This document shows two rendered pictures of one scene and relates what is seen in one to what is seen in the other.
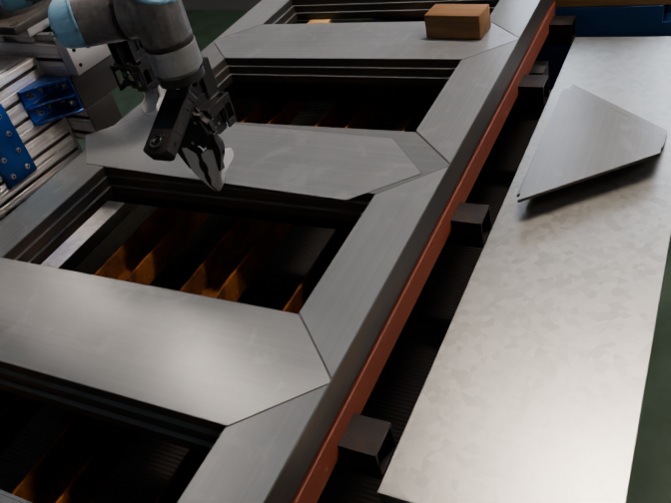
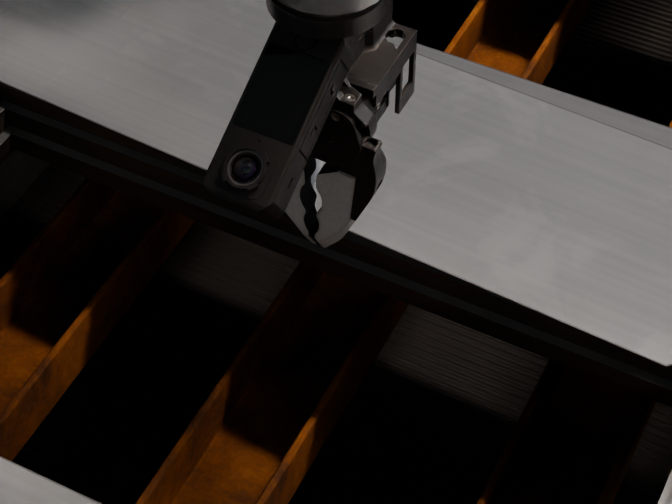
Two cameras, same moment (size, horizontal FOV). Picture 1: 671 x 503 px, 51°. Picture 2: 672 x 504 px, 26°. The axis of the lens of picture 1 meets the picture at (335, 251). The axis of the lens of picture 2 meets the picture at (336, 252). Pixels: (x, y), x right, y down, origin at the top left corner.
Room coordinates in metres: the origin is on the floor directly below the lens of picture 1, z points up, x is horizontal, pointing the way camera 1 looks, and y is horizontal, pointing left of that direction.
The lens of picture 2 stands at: (0.39, 0.24, 1.60)
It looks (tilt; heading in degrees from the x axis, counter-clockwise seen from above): 50 degrees down; 353
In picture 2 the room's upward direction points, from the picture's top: straight up
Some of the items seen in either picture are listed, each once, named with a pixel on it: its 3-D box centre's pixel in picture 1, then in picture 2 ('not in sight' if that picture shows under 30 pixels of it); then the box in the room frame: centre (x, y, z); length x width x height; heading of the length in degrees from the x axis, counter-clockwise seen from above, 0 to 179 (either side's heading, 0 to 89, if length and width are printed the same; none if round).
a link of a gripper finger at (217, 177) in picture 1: (222, 162); (353, 186); (1.03, 0.14, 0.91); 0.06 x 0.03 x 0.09; 146
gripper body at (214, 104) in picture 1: (195, 103); (334, 53); (1.04, 0.15, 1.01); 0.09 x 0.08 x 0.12; 146
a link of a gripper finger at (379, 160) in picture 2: (210, 146); (346, 162); (1.01, 0.15, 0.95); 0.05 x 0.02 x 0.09; 56
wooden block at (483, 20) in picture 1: (457, 21); not in sight; (1.38, -0.36, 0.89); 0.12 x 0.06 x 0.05; 51
